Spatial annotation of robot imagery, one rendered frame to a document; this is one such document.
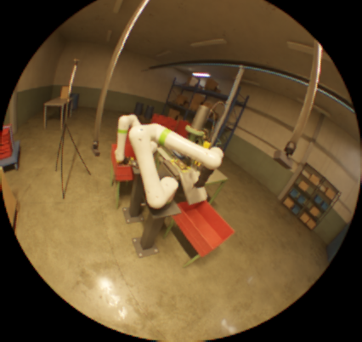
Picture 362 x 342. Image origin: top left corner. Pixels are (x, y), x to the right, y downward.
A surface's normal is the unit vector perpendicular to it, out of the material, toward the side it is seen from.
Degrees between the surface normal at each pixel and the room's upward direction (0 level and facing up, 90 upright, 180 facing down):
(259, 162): 90
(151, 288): 0
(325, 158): 90
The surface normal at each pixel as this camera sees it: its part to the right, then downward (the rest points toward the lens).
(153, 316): 0.34, -0.84
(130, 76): 0.54, 0.54
